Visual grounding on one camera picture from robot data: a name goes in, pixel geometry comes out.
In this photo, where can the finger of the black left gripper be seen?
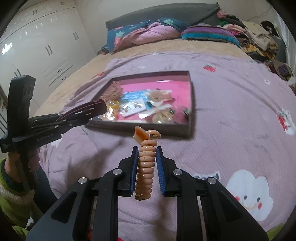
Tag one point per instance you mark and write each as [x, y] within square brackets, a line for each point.
[43, 120]
[55, 129]

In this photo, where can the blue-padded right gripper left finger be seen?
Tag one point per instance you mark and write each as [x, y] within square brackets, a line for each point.
[89, 206]

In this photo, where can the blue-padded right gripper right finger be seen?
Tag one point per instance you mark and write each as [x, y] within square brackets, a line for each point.
[205, 208]

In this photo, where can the maroon snap hair clip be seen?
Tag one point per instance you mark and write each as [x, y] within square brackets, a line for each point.
[93, 108]

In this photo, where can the brown dotted fabric bow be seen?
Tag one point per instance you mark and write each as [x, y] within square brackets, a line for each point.
[113, 92]

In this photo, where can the orange spiral hair clip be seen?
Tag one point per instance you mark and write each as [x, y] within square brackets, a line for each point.
[145, 161]

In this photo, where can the green striped sleeve forearm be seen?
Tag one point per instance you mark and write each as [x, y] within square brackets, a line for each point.
[17, 205]

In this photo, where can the person's left hand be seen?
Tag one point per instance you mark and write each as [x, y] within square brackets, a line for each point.
[10, 163]

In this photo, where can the tan bed sheet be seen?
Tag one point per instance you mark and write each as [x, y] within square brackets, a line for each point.
[55, 102]

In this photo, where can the blue printed card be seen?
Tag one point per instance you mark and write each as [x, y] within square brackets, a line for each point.
[134, 102]

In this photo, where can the white wardrobe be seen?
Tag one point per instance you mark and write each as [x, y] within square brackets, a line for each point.
[47, 41]

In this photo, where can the lilac strawberry print blanket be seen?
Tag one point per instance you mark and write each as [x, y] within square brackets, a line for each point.
[243, 132]

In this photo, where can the dark purple shallow box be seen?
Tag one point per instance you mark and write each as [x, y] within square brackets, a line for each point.
[160, 101]

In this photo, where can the navy pink floral quilt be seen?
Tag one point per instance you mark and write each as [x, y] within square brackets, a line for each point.
[145, 32]

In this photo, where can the bag of clothes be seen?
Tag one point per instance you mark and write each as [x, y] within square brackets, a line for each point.
[281, 69]

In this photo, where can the purple teal striped pillow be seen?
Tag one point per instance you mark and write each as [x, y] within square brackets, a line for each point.
[209, 33]

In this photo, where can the dark grey headboard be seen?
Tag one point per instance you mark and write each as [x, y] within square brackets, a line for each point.
[189, 13]

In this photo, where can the pile of clothes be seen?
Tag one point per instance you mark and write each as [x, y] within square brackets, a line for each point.
[260, 41]

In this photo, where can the white curtain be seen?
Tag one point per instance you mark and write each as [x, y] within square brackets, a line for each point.
[288, 39]

